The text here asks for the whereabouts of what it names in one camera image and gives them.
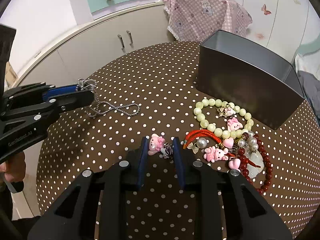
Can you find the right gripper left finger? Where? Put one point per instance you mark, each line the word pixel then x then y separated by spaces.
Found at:
pixel 143 156

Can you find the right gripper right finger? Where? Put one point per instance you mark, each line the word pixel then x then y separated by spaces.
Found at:
pixel 178 161

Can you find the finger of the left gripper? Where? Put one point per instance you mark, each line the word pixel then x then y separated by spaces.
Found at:
pixel 60 90
pixel 71 101

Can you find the pink bear keychain charm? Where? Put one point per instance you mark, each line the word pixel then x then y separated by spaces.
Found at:
pixel 158 144

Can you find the white jade pendant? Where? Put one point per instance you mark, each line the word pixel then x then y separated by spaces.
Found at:
pixel 257 159

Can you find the person's left hand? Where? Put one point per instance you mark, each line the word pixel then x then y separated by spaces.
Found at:
pixel 14 169

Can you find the cream curved cabinet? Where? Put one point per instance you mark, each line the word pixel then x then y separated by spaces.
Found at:
pixel 81 51

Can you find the grey metal tin box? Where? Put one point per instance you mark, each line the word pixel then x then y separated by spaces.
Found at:
pixel 235 69

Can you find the pink checked bear cloth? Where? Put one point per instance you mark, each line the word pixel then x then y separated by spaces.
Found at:
pixel 195 20

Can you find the grey duvet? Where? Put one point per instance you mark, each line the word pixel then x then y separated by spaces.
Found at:
pixel 311 89

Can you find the white wardrobe with butterflies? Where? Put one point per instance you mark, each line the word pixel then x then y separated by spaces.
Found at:
pixel 282 26

